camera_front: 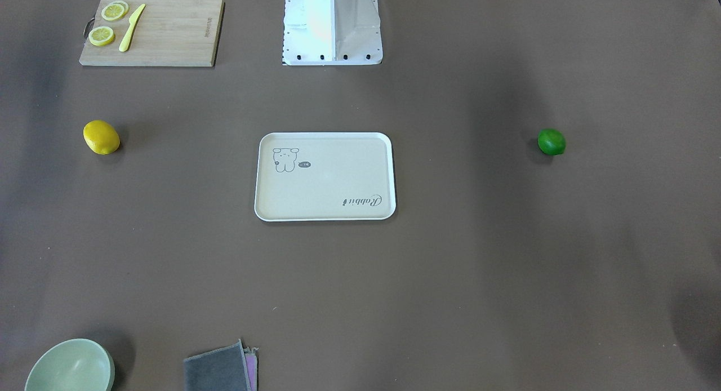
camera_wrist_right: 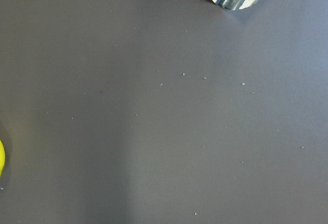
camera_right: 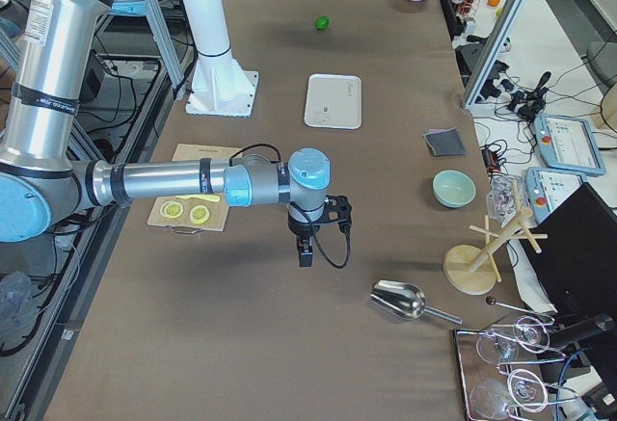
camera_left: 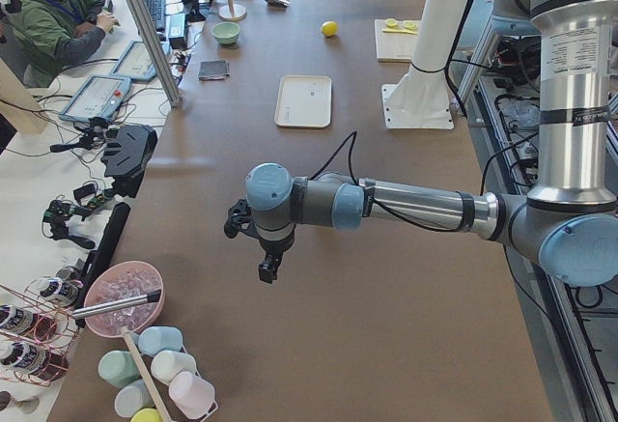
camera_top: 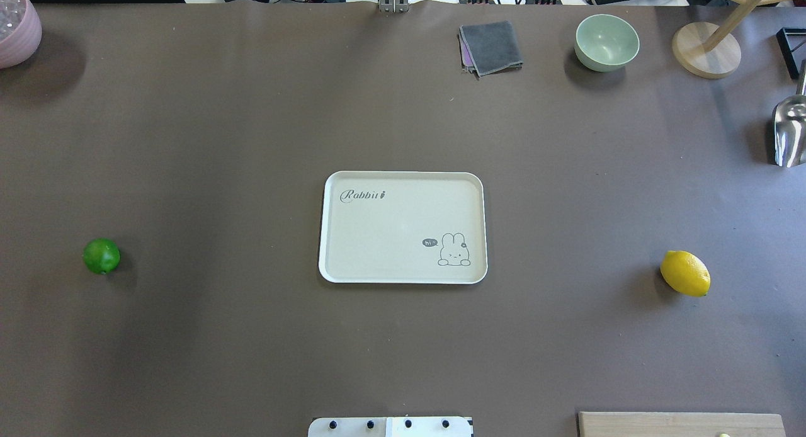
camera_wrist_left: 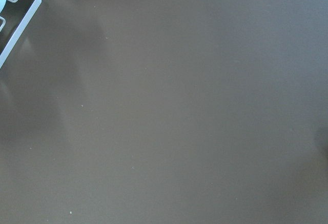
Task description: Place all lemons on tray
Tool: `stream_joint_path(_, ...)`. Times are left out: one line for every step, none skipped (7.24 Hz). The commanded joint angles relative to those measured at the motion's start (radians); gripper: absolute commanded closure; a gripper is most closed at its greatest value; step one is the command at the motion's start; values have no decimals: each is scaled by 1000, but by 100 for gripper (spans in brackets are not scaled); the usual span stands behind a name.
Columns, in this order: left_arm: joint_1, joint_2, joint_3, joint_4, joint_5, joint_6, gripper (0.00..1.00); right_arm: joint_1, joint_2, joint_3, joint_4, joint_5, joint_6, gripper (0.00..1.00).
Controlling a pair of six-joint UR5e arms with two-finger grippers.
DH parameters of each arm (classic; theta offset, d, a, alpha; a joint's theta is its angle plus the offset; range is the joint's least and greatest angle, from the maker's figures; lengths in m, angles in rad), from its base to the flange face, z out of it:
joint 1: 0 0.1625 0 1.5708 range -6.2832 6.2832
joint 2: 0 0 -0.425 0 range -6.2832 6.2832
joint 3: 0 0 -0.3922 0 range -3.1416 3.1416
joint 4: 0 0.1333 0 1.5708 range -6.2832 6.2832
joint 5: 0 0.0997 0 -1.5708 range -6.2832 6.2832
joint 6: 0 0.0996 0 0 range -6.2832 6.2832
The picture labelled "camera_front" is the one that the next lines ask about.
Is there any green lime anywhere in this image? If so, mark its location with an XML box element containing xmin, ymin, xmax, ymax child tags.
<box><xmin>537</xmin><ymin>128</ymin><xmax>567</xmax><ymax>157</ymax></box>

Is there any cream rabbit print tray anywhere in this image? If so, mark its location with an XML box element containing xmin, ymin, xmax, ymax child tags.
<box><xmin>254</xmin><ymin>132</ymin><xmax>397</xmax><ymax>222</ymax></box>

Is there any grey folded cloth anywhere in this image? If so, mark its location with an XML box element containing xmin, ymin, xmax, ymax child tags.
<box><xmin>183</xmin><ymin>339</ymin><xmax>259</xmax><ymax>390</ymax></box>

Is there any bamboo cutting board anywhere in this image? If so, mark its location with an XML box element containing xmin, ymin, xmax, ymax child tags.
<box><xmin>79</xmin><ymin>0</ymin><xmax>225</xmax><ymax>67</ymax></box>

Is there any yellow whole lemon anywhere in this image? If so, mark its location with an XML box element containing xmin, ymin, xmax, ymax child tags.
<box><xmin>83</xmin><ymin>119</ymin><xmax>121</xmax><ymax>155</ymax></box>

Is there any yellow plastic knife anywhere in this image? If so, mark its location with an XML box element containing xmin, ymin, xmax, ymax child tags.
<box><xmin>118</xmin><ymin>3</ymin><xmax>146</xmax><ymax>52</ymax></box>

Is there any lower lemon slice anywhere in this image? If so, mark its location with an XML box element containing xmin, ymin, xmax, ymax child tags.
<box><xmin>87</xmin><ymin>26</ymin><xmax>115</xmax><ymax>47</ymax></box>

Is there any lemon slice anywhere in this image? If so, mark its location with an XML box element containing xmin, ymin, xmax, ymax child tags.
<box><xmin>101</xmin><ymin>1</ymin><xmax>129</xmax><ymax>21</ymax></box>
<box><xmin>87</xmin><ymin>26</ymin><xmax>115</xmax><ymax>47</ymax></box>

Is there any upper lemon slice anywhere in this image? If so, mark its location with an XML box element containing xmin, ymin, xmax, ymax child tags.
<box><xmin>101</xmin><ymin>1</ymin><xmax>129</xmax><ymax>21</ymax></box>

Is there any pale green bowl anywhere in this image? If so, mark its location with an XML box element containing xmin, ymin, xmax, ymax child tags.
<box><xmin>25</xmin><ymin>338</ymin><xmax>115</xmax><ymax>390</ymax></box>

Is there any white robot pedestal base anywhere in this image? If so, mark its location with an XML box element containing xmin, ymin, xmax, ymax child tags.
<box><xmin>282</xmin><ymin>0</ymin><xmax>384</xmax><ymax>66</ymax></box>

